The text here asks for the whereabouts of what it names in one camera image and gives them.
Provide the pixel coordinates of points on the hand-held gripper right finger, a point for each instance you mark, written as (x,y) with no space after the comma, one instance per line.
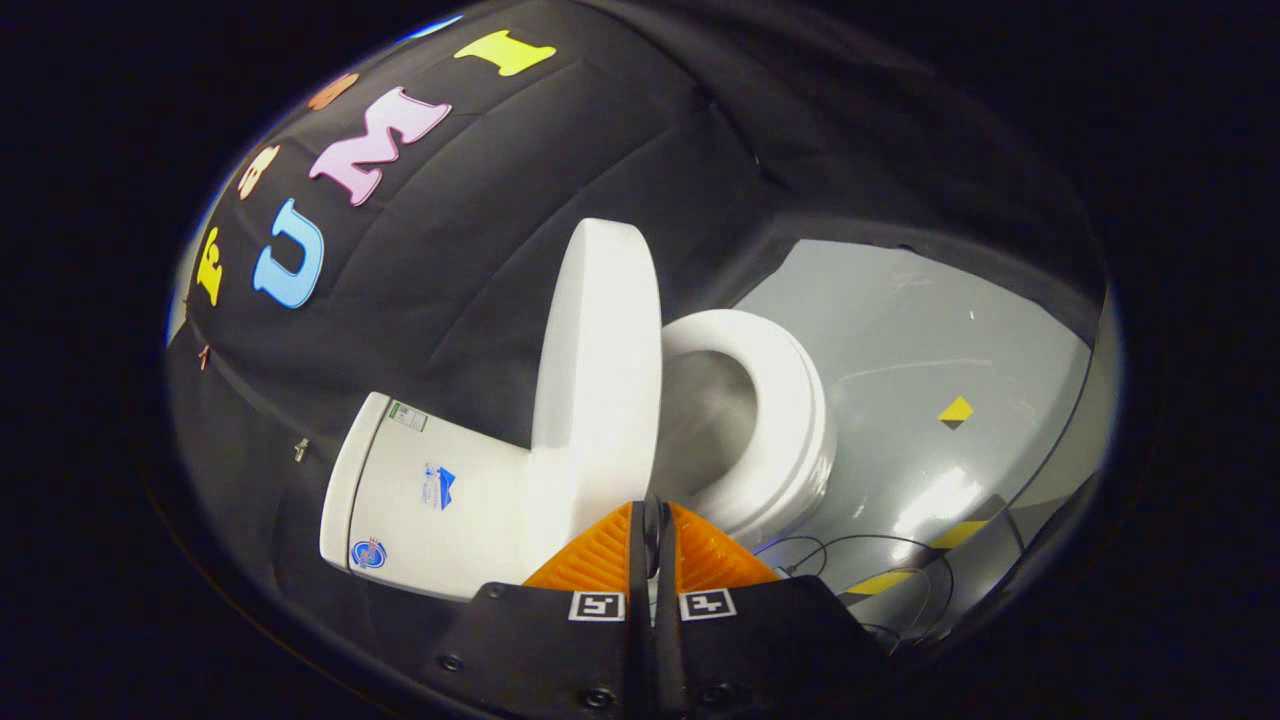
(668,640)

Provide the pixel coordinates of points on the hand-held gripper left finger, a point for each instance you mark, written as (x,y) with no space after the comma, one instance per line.
(640,640)

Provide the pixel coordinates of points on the white toilet lid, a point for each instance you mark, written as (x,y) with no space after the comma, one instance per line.
(600,380)

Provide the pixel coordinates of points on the white toilet body with tank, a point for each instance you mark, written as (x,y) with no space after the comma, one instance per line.
(470,500)

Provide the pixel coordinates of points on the white toilet seat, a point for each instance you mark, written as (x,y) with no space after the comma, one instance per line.
(790,400)

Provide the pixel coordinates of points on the yellow black hazard tape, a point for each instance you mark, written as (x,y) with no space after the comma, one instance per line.
(958,534)

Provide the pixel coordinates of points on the silver cloth clip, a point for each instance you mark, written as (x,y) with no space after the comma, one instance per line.
(301,450)

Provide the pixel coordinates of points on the black backdrop cloth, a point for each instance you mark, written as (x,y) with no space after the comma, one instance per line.
(480,250)

